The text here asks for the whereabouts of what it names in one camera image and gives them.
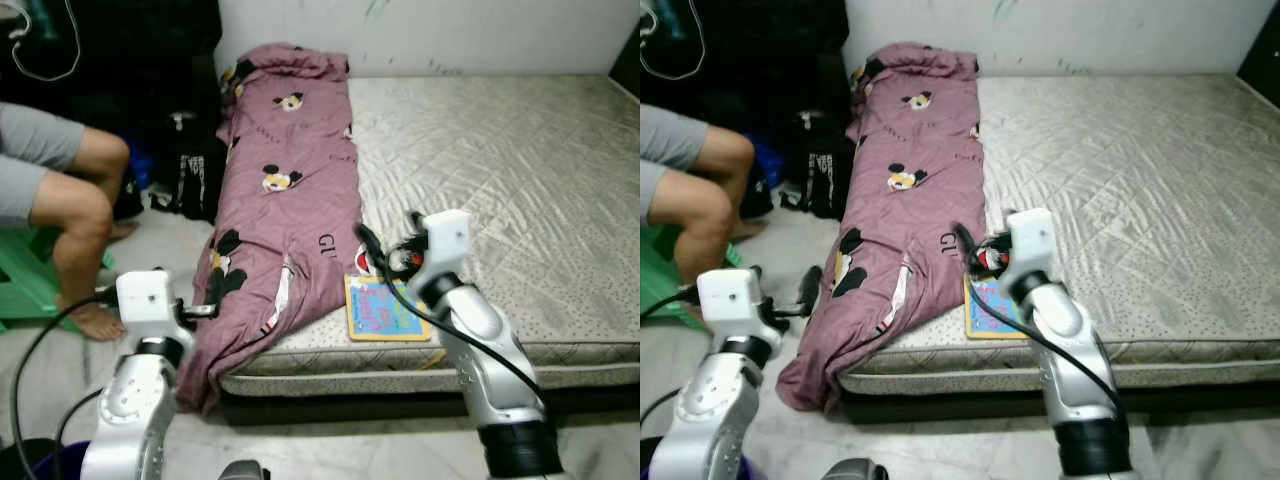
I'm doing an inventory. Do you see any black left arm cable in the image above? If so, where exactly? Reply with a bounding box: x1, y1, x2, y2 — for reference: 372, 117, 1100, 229
640, 284, 701, 426
9, 290, 119, 477

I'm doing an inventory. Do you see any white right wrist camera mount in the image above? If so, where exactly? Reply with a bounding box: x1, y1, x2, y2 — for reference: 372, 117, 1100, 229
1004, 207, 1057, 292
417, 208, 474, 292

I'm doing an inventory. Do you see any white quilted mattress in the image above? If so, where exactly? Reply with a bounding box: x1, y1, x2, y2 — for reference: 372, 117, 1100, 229
218, 74, 641, 397
838, 72, 1280, 397

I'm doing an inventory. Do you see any green plastic stool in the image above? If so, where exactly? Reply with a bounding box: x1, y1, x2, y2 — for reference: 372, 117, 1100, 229
640, 224, 747, 333
0, 224, 117, 337

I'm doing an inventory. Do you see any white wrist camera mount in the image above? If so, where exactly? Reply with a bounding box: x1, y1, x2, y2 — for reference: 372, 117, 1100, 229
115, 268, 182, 337
696, 267, 767, 337
1004, 207, 1057, 292
417, 208, 474, 292

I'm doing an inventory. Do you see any person in grey shorts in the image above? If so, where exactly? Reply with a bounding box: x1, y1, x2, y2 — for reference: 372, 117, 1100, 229
0, 100, 132, 344
640, 102, 757, 293

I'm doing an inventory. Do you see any yellow blue children's book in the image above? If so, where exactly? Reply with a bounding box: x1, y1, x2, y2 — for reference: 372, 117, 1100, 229
343, 272, 434, 345
962, 274, 1032, 342

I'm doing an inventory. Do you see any dark bed base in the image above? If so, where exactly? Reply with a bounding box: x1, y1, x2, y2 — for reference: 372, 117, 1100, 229
214, 384, 641, 429
836, 384, 1280, 431

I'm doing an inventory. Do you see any black bag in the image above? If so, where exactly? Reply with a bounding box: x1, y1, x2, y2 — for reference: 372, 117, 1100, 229
150, 108, 230, 224
779, 108, 857, 222

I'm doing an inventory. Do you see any blue item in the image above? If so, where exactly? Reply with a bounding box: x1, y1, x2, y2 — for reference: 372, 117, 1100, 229
752, 139, 787, 192
125, 139, 154, 192

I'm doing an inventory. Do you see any white cord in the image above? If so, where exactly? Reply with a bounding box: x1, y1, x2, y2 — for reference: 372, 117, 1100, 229
640, 0, 708, 82
0, 0, 84, 84

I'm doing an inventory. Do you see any dark purple bucket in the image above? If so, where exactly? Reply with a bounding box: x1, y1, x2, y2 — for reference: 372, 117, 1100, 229
0, 438, 93, 480

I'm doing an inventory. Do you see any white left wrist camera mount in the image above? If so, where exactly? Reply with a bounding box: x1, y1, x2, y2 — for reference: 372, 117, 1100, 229
115, 268, 182, 337
696, 267, 767, 337

